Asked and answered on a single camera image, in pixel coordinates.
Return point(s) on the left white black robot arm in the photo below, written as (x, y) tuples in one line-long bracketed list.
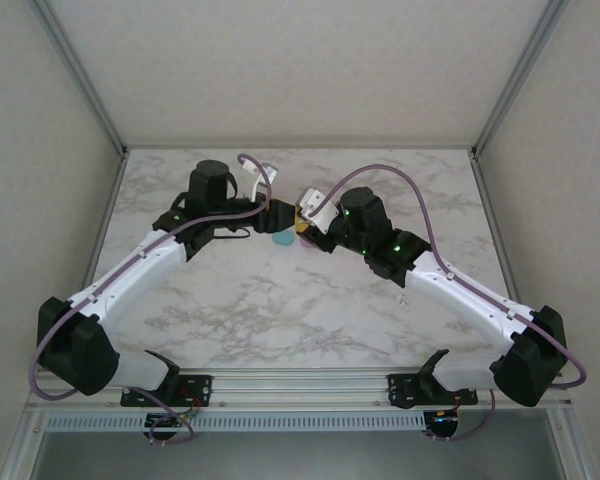
[(150, 272)]

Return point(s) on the aluminium frame post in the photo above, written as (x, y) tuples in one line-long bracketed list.
[(517, 75), (85, 75)]

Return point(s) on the small electronics board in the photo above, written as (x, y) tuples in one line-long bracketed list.
[(442, 416), (162, 422)]

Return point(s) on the white earbud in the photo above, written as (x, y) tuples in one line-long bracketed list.
[(403, 301)]

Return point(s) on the aluminium frame side bar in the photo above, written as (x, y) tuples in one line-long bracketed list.
[(492, 220), (107, 215)]

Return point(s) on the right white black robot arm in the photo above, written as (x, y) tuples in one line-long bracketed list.
[(455, 297)]

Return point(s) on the blue earbud charging case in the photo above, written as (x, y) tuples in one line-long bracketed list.
[(284, 240)]

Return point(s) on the pink earbud charging case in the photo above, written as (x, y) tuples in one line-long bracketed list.
[(306, 245)]

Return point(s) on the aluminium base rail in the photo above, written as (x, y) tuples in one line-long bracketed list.
[(300, 390)]

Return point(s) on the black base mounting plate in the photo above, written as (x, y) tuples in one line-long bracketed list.
[(402, 387), (195, 387)]

